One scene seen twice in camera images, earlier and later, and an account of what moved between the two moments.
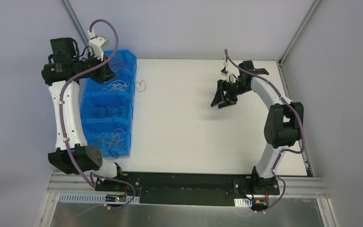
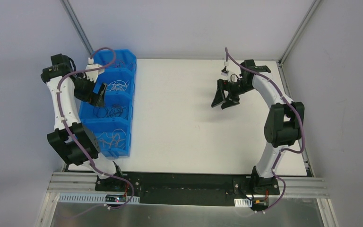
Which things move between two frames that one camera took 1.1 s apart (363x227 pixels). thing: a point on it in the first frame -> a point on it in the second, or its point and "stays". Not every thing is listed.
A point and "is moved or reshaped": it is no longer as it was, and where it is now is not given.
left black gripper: [103, 70] -> [93, 95]
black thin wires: [101, 111] stays
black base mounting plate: [189, 188] stays
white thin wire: [118, 85] stays
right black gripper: [227, 92] stays
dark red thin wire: [116, 63] is moved or reshaped
